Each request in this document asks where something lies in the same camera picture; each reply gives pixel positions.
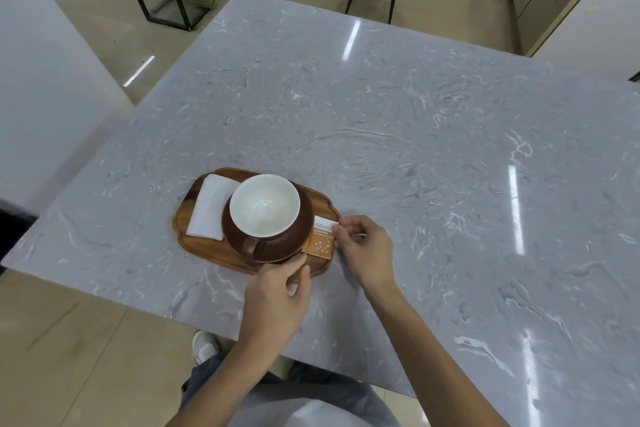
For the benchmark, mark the person's left thumb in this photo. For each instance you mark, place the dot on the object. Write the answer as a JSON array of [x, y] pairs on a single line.
[[300, 282]]

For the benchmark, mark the brown saucer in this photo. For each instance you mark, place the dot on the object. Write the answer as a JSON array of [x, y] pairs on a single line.
[[280, 255]]

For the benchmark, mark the person's right forearm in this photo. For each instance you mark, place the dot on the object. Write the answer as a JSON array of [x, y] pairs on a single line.
[[430, 356]]

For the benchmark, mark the person's right thumb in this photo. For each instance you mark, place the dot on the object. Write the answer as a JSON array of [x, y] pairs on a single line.
[[345, 244]]

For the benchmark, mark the person's left forearm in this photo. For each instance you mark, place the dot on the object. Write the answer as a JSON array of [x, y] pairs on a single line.
[[235, 386]]

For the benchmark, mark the blue jeans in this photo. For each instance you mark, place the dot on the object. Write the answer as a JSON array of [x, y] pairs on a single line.
[[205, 381]]

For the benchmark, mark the brown wooden serving tray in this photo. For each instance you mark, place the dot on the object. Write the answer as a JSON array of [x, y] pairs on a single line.
[[200, 249]]

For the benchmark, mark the brown cup white inside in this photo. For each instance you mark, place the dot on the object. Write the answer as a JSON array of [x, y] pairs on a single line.
[[265, 206]]

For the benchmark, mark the light grey shirt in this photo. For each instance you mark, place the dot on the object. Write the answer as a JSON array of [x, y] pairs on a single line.
[[320, 411]]

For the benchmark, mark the person's right hand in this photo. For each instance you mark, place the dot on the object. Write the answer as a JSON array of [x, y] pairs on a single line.
[[370, 256]]

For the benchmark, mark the grey sneaker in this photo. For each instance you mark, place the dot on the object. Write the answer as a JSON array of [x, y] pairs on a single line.
[[204, 345]]

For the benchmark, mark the white folded napkin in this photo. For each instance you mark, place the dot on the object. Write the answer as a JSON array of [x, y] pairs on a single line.
[[209, 206]]

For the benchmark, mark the orange and white sugar packet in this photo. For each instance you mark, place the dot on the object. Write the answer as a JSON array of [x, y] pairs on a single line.
[[321, 240]]

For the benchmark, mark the beige counter unit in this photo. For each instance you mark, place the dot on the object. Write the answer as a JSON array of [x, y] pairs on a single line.
[[590, 26]]

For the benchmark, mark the person's left hand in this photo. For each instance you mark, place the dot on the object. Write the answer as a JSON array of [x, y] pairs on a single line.
[[272, 306]]

